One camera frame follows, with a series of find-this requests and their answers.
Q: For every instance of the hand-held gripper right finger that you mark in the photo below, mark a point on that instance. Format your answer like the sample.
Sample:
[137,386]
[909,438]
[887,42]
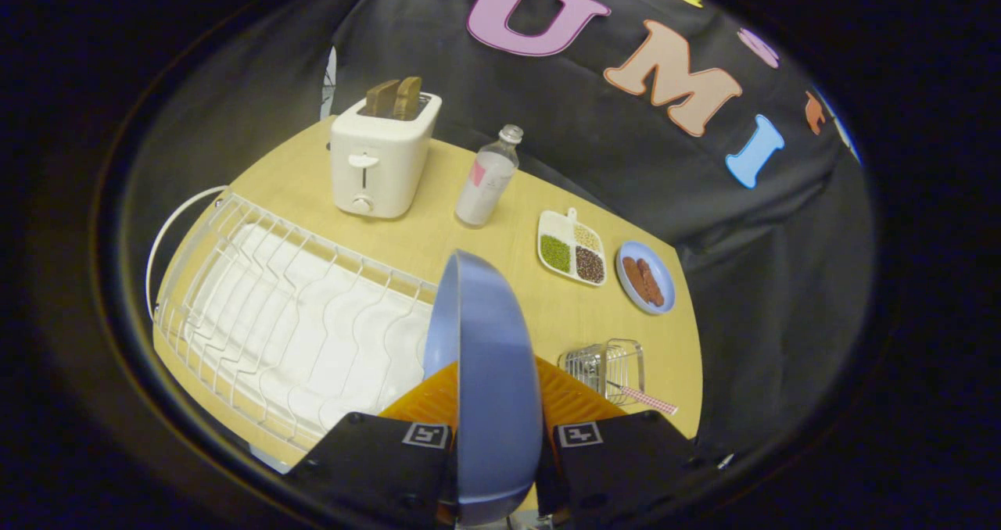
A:
[618,467]

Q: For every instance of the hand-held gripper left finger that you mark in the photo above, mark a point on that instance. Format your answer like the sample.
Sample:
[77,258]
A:
[375,467]

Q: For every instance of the small blue plate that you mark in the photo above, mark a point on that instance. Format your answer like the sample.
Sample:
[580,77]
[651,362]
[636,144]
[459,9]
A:
[646,277]

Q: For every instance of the brown sausage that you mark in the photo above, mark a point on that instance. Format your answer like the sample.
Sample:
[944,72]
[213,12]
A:
[651,281]
[634,278]

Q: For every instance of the white divided tray with beans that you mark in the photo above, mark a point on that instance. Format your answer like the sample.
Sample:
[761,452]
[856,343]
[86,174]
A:
[572,248]

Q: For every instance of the white toaster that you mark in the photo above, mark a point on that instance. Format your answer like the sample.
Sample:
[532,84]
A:
[379,162]

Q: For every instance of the clear bottle with pink label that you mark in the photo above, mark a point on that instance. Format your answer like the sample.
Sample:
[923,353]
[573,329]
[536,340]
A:
[488,180]

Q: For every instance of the black backdrop cloth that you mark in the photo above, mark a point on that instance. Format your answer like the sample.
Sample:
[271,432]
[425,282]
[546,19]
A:
[594,108]

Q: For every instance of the brown toast slice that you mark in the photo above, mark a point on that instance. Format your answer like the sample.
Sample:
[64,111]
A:
[407,96]
[382,97]

